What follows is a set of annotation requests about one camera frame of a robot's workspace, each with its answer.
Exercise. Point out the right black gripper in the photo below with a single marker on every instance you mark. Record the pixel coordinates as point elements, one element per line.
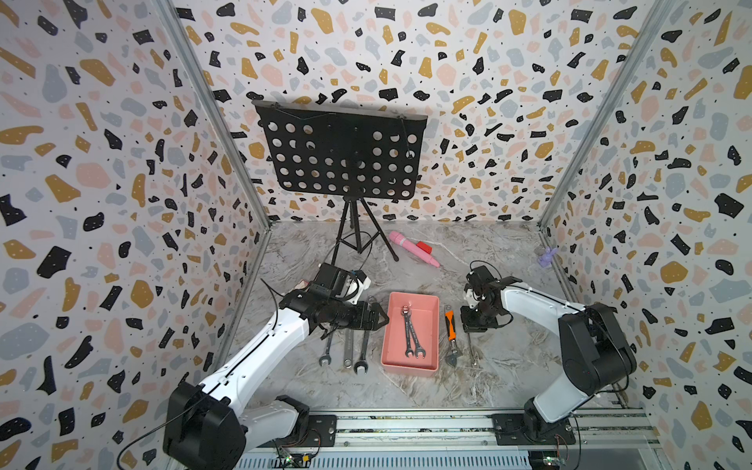
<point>470,327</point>

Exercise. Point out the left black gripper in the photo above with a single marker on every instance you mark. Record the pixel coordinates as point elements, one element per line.
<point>360,322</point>

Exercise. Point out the long silver combination wrench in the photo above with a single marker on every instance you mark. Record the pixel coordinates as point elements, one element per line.
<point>348,356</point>

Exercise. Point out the medium silver combination wrench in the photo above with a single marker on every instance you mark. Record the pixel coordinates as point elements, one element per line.
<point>325,359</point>

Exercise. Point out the orange handled adjustable wrench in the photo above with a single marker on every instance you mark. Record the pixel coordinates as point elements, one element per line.
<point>454,352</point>

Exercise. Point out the large silver combination wrench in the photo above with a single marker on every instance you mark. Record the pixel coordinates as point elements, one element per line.
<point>361,365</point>

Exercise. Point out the smallest silver combination wrench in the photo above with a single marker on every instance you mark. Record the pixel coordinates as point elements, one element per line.
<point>471,351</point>

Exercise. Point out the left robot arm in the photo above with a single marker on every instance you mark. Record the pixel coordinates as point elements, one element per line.
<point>209,426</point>

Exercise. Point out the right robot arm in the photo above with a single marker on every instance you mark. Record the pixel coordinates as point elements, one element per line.
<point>594,351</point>

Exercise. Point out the small silver combination wrench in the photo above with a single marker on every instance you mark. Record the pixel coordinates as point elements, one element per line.
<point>413,349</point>

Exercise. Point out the pink plastic storage box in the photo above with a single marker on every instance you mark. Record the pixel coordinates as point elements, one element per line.
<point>426,320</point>

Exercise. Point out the small purple toy figure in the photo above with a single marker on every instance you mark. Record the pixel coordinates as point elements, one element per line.
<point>546,256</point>

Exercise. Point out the red small object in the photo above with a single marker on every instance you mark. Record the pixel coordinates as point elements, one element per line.
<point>424,247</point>

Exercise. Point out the pink handheld microphone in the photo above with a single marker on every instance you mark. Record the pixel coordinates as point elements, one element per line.
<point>404,242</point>

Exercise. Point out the black perforated music stand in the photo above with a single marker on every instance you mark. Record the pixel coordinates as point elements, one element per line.
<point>355,154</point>

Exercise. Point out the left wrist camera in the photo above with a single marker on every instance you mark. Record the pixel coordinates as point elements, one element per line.
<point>358,283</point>

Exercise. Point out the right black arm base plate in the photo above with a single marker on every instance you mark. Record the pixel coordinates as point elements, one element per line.
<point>523,429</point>

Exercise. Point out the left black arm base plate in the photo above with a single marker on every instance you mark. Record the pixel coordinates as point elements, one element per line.
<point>313,431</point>

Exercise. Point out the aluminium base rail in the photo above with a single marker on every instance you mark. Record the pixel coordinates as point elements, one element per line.
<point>465,439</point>

